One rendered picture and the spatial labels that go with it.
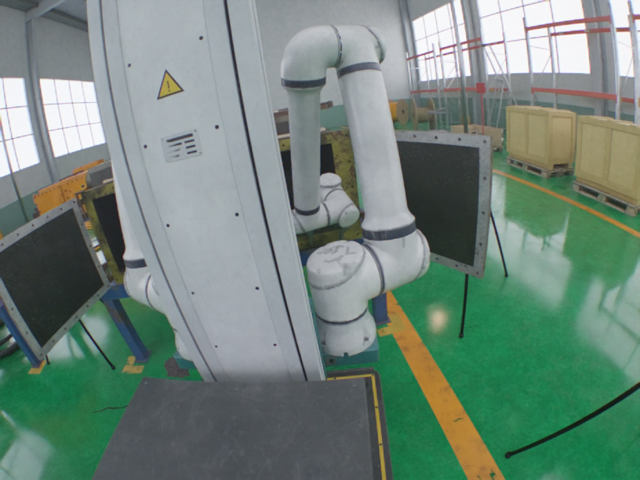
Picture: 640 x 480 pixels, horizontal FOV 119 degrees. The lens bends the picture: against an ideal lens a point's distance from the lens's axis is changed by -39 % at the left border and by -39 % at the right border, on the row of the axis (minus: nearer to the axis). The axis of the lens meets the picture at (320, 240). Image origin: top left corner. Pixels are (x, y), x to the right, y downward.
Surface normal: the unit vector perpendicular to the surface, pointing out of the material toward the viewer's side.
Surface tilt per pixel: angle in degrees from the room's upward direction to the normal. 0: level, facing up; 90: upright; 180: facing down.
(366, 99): 81
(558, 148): 90
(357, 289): 89
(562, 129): 90
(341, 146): 90
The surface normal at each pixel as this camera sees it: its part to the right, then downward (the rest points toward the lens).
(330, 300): -0.27, 0.45
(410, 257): 0.36, 0.18
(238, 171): -0.04, 0.43
